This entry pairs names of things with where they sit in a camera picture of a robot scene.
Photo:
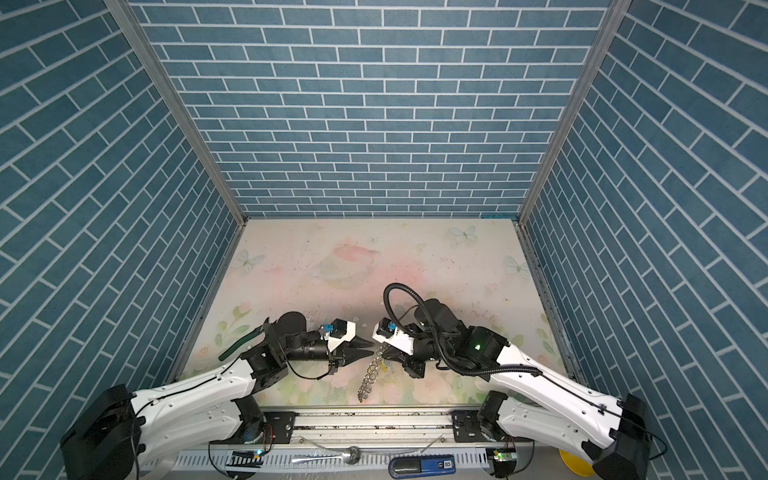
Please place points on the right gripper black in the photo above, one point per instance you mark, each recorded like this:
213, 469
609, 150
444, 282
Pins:
413, 368

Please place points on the aluminium corner post left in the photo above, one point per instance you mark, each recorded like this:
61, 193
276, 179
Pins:
130, 27

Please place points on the blue black device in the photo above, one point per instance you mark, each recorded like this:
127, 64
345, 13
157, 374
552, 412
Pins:
411, 467

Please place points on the aluminium corner post right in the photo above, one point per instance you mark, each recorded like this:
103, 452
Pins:
606, 32

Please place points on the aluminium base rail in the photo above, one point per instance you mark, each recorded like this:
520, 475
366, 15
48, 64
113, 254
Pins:
373, 428

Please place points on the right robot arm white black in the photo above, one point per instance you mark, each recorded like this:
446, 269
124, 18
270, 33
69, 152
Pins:
527, 399

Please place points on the aluminium corner post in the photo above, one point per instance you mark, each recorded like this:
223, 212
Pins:
606, 32
130, 27

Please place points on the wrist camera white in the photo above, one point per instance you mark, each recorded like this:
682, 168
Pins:
337, 333
387, 332

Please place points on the yellow tape roll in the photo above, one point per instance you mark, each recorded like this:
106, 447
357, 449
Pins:
577, 465

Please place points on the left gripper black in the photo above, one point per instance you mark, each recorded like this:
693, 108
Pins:
343, 359

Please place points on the metal rod tool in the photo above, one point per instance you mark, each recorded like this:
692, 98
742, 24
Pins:
352, 455

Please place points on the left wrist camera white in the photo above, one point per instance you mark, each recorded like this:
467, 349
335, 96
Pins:
337, 333

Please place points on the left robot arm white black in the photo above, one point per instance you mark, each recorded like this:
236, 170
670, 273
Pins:
122, 430

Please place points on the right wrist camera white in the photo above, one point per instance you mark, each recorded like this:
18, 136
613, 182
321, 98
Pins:
387, 332

